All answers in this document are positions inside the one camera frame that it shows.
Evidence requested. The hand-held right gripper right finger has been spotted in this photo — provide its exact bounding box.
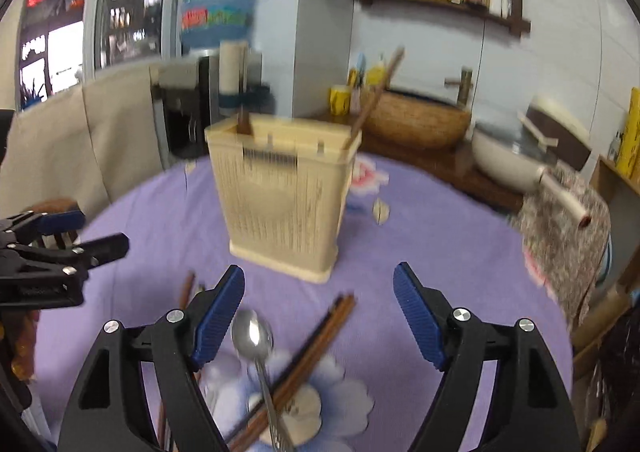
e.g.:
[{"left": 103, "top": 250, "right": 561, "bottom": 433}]
[{"left": 392, "top": 262, "right": 581, "bottom": 452}]

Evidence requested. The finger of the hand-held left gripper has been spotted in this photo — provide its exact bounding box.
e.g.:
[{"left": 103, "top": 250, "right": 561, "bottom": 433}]
[
  {"left": 0, "top": 209, "right": 86, "bottom": 247},
  {"left": 0, "top": 233, "right": 130, "bottom": 281}
]

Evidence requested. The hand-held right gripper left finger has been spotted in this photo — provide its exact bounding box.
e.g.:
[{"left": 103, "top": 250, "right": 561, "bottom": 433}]
[{"left": 57, "top": 265, "right": 246, "bottom": 452}]

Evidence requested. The metal spoon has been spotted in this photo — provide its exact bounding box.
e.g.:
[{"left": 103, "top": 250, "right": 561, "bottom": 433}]
[{"left": 230, "top": 308, "right": 297, "bottom": 452}]

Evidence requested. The beige perforated utensil holder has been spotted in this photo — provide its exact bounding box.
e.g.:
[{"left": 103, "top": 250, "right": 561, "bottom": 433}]
[{"left": 204, "top": 113, "right": 362, "bottom": 283}]

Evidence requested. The purple floral tablecloth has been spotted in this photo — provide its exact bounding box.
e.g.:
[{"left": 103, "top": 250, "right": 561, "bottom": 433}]
[{"left": 30, "top": 152, "right": 576, "bottom": 452}]

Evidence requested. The beige fabric cover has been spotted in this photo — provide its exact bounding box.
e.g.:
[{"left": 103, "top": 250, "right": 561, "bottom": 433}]
[{"left": 0, "top": 65, "right": 167, "bottom": 233}]

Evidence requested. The water dispenser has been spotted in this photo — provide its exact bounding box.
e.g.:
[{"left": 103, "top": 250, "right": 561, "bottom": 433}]
[{"left": 150, "top": 42, "right": 277, "bottom": 160}]

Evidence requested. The floral patterned cloth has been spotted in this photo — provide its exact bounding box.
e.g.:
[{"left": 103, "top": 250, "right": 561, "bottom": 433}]
[{"left": 514, "top": 161, "right": 612, "bottom": 325}]

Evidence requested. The white frying pan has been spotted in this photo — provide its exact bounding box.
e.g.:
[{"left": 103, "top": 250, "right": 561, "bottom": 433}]
[{"left": 471, "top": 124, "right": 594, "bottom": 229}]

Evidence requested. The woven pattern sink basin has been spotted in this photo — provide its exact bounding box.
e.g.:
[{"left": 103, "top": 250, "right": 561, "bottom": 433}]
[{"left": 366, "top": 89, "right": 474, "bottom": 149}]

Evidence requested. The yellow cup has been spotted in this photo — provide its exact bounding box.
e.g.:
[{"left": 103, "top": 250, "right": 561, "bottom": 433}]
[{"left": 328, "top": 85, "right": 354, "bottom": 114}]

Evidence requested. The wooden side shelf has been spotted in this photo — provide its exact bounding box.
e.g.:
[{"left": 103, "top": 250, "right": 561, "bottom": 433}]
[{"left": 589, "top": 154, "right": 640, "bottom": 235}]

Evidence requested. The brass faucet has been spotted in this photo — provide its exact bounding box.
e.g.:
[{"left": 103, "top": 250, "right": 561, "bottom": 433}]
[{"left": 444, "top": 66, "right": 474, "bottom": 112}]

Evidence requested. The brown and white rice cooker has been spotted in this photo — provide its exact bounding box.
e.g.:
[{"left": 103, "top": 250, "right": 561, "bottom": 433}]
[{"left": 517, "top": 92, "right": 594, "bottom": 171}]

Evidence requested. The yellow soap bottle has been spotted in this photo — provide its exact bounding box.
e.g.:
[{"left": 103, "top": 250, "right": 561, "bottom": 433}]
[{"left": 365, "top": 57, "right": 388, "bottom": 89}]

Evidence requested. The yellow box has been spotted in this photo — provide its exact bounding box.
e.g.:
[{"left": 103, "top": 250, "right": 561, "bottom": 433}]
[{"left": 617, "top": 87, "right": 640, "bottom": 178}]

